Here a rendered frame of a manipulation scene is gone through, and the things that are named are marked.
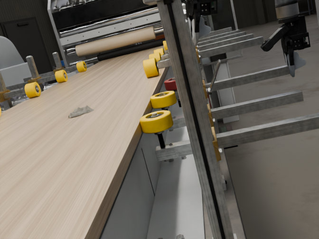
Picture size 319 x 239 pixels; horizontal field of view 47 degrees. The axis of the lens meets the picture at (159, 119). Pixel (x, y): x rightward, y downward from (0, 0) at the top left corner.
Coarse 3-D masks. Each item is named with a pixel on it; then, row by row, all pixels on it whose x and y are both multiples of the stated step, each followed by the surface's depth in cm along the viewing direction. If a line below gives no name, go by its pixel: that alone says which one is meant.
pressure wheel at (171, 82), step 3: (171, 78) 143; (174, 78) 139; (165, 81) 140; (168, 81) 138; (171, 81) 136; (174, 81) 136; (165, 84) 139; (168, 84) 137; (171, 84) 136; (174, 84) 136; (165, 87) 140; (168, 87) 138; (171, 87) 137; (174, 87) 136; (168, 90) 138; (171, 90) 137; (174, 90) 140; (177, 90) 139; (180, 105) 142
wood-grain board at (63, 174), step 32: (96, 64) 335; (128, 64) 254; (64, 96) 176; (96, 96) 150; (128, 96) 132; (0, 128) 134; (32, 128) 119; (64, 128) 107; (96, 128) 97; (128, 128) 89; (0, 160) 89; (32, 160) 82; (64, 160) 76; (96, 160) 71; (128, 160) 73; (0, 192) 67; (32, 192) 63; (64, 192) 60; (96, 192) 56; (0, 224) 54; (32, 224) 51; (64, 224) 49; (96, 224) 49
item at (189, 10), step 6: (186, 0) 117; (192, 0) 113; (198, 0) 113; (204, 0) 113; (210, 0) 113; (216, 0) 114; (186, 6) 118; (192, 6) 112; (198, 6) 113; (204, 6) 114; (210, 6) 114; (216, 6) 114; (192, 12) 113; (204, 12) 115; (210, 12) 115; (216, 12) 115
